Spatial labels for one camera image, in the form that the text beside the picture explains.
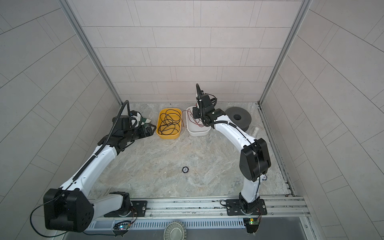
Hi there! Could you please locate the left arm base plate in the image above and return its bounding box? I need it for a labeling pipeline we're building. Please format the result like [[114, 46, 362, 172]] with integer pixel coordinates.
[[104, 201, 148, 218]]

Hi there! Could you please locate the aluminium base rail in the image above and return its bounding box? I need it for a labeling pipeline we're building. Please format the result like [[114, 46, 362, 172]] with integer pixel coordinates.
[[86, 196, 311, 223]]

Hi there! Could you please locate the centre poker chip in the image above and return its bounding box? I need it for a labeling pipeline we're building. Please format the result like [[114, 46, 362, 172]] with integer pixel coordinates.
[[182, 167, 189, 174]]

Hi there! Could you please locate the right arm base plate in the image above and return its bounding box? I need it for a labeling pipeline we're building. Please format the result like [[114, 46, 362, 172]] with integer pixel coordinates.
[[220, 199, 268, 216]]

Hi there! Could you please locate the right circuit board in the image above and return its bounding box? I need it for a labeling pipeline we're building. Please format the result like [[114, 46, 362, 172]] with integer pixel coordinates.
[[243, 218, 260, 231]]

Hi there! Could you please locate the left circuit board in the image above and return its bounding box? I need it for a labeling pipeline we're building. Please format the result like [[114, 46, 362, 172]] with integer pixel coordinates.
[[113, 221, 131, 231]]

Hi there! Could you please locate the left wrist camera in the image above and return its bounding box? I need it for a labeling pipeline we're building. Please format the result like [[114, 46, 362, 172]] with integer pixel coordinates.
[[113, 116, 132, 132]]

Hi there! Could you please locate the yellow plastic tray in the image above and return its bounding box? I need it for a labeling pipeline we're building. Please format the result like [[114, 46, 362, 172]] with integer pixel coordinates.
[[156, 108, 182, 140]]

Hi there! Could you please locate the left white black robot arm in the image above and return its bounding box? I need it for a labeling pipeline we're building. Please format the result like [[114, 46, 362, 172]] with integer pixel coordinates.
[[41, 101, 156, 235]]

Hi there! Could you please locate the white plastic tray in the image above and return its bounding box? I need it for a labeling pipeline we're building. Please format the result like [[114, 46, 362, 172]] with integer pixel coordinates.
[[186, 106, 211, 137]]

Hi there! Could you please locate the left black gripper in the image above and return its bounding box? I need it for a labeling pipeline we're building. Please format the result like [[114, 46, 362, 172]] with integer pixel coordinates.
[[123, 123, 158, 144]]

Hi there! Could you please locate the black cable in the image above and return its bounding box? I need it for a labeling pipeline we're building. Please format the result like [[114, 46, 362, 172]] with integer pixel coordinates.
[[158, 109, 182, 136]]

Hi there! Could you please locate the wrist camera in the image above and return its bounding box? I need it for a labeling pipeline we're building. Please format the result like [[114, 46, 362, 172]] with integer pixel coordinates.
[[113, 116, 132, 132], [197, 93, 217, 107]]

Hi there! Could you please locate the grey cable spool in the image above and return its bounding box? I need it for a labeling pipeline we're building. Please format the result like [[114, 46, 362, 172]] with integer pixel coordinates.
[[225, 107, 252, 132]]

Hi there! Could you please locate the round grey vent disc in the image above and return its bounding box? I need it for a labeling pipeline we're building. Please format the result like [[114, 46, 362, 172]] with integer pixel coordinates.
[[164, 221, 187, 240]]

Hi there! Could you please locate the green white checkerboard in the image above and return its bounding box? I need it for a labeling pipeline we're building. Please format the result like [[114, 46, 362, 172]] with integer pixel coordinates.
[[141, 118, 152, 125]]

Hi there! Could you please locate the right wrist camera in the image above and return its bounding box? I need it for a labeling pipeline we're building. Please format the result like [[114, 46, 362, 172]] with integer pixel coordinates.
[[197, 93, 217, 107]]

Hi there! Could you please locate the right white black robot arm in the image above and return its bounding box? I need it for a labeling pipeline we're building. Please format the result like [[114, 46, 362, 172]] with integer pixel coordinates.
[[193, 84, 272, 216]]

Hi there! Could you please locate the circuit board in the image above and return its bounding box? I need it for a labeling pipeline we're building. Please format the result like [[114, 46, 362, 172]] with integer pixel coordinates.
[[113, 221, 131, 231], [243, 218, 260, 231]]

